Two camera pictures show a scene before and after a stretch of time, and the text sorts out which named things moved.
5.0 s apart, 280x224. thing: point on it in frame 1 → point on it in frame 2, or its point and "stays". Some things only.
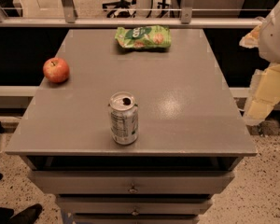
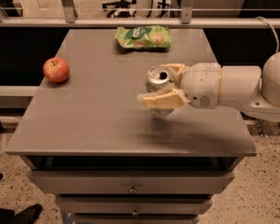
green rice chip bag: [158, 36] stays
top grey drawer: [130, 182] stays
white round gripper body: [275, 37] → [202, 84]
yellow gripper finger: [251, 39] → [181, 68]
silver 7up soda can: [124, 118] → [158, 78]
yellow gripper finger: [269, 85] → [172, 99]
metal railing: [187, 19] stays
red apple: [56, 69] stays
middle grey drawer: [134, 204] stays
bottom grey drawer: [134, 218] stays
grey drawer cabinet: [191, 133] stays
